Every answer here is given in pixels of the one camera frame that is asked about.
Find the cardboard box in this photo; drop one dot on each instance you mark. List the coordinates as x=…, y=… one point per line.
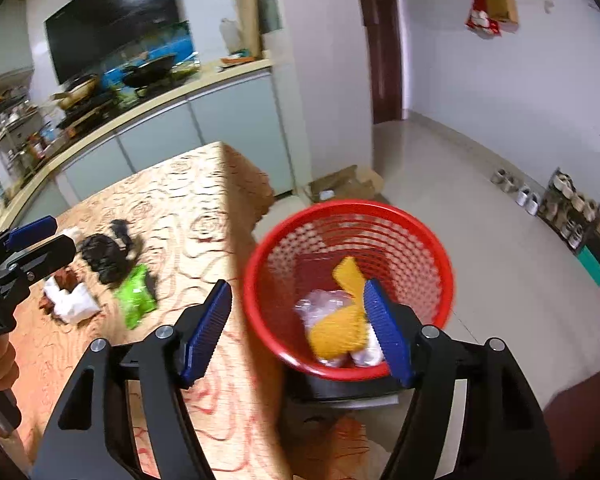
x=340, y=182

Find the green snack packet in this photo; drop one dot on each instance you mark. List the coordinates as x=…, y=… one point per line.
x=137, y=297

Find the person's left hand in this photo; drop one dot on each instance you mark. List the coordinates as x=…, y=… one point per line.
x=0, y=367

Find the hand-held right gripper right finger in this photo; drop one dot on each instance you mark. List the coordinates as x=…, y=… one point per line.
x=387, y=332

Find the yellow foam net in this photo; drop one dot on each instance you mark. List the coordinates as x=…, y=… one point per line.
x=349, y=275
x=337, y=332

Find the red plastic basket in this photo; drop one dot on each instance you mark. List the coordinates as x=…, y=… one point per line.
x=250, y=290

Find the pair of grey shoes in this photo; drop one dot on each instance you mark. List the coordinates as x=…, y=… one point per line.
x=502, y=180

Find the black gas stove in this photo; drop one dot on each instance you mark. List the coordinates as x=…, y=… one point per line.
x=87, y=111

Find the pair of white shoes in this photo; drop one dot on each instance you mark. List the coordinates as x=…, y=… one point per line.
x=527, y=200

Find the black range hood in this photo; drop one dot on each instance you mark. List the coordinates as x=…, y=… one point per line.
x=110, y=20

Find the red-brown scrap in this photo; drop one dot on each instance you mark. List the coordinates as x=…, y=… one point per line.
x=66, y=280

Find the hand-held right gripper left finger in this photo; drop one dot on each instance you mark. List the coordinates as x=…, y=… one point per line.
x=207, y=332

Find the shoe rack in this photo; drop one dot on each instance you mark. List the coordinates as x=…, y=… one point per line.
x=565, y=210

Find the black wok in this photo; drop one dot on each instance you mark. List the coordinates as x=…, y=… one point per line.
x=150, y=71

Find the wooden cutting board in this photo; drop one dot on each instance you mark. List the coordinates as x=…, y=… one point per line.
x=250, y=20

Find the green shoe box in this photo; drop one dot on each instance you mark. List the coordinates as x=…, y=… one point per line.
x=590, y=266

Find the orange tray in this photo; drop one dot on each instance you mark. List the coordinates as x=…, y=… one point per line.
x=237, y=60

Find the white plastic bag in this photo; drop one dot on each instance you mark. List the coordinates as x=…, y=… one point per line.
x=365, y=355
x=77, y=305

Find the grey kitchen counter cabinets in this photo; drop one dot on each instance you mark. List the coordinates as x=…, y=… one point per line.
x=155, y=140

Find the metal spice rack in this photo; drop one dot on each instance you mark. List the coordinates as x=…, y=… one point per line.
x=10, y=120

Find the black plastic bag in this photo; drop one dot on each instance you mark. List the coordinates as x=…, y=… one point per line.
x=102, y=255

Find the clear plastic bag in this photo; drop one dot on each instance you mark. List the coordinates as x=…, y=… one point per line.
x=320, y=305

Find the dark brown door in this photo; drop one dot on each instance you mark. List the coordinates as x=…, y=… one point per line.
x=380, y=35

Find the golden frying pan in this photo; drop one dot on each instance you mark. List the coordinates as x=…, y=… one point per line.
x=77, y=90

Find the grey upper cabinets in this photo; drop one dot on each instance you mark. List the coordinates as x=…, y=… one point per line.
x=5, y=45

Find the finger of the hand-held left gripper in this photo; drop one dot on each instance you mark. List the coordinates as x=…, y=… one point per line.
x=30, y=232
x=45, y=260

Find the translucent plastic bottle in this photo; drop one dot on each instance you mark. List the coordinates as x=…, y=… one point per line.
x=230, y=37

